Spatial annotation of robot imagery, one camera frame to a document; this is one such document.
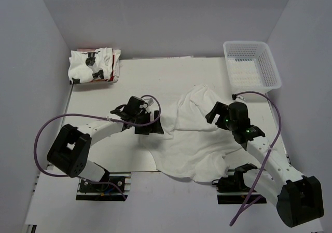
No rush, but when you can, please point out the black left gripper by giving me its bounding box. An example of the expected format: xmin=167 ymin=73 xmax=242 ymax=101
xmin=133 ymin=109 xmax=163 ymax=134

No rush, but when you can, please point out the white graphic t-shirt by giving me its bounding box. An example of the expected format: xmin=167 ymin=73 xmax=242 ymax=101
xmin=140 ymin=85 xmax=242 ymax=183

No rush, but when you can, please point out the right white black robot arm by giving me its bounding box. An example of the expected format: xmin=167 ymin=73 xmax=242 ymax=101
xmin=205 ymin=102 xmax=324 ymax=227

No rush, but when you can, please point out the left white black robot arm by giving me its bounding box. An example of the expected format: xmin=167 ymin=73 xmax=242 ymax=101
xmin=47 ymin=95 xmax=164 ymax=191

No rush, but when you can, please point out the white plastic mesh basket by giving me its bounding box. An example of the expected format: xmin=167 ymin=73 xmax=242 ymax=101
xmin=223 ymin=40 xmax=282 ymax=93

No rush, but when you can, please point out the folded white robot-print t-shirt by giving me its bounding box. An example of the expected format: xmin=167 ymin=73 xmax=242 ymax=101
xmin=68 ymin=48 xmax=117 ymax=84

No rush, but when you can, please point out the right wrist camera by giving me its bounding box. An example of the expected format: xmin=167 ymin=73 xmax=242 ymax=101
xmin=231 ymin=94 xmax=246 ymax=102

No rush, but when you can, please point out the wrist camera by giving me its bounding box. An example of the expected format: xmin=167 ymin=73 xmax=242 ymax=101
xmin=140 ymin=98 xmax=154 ymax=110
xmin=231 ymin=94 xmax=246 ymax=102

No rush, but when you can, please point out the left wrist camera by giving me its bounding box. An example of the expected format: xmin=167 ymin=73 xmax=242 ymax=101
xmin=140 ymin=98 xmax=154 ymax=110

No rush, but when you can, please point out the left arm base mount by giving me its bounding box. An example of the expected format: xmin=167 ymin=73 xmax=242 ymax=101
xmin=76 ymin=172 xmax=131 ymax=201

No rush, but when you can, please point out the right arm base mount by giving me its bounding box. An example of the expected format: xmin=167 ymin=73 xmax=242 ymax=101
xmin=212 ymin=174 xmax=268 ymax=205

